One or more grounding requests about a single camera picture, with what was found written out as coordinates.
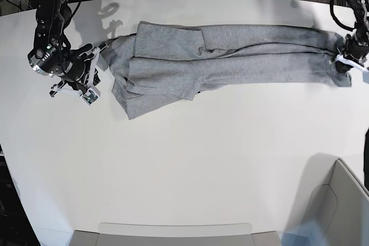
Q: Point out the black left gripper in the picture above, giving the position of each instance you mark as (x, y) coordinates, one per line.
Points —
(355, 49)

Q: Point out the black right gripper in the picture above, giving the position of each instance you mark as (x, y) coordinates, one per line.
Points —
(75, 65)

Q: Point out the grey T-shirt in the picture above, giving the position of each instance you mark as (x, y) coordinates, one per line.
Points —
(162, 64)

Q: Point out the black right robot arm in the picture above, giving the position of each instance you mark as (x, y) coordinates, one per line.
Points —
(52, 54)

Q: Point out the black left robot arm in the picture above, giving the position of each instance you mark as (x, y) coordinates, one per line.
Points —
(360, 10)

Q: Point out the grey bin at right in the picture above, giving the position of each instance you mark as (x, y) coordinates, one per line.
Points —
(337, 213)

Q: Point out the grey bin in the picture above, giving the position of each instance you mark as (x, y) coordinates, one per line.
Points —
(128, 234)
(337, 213)

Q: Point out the grey bin at bottom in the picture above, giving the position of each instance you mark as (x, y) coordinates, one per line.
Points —
(128, 234)

